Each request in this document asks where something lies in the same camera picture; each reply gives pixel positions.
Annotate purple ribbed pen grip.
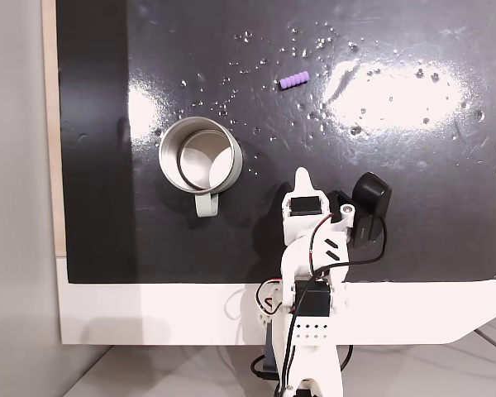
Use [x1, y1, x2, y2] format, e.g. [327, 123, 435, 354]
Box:
[279, 71, 311, 91]

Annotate black glossy mat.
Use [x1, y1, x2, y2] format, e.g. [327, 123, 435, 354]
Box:
[55, 0, 496, 285]

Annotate red and black motor wire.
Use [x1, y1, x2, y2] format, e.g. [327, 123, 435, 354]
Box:
[308, 213, 336, 270]

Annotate metal cup with handle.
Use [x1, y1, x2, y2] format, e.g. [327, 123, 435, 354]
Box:
[158, 116, 245, 218]

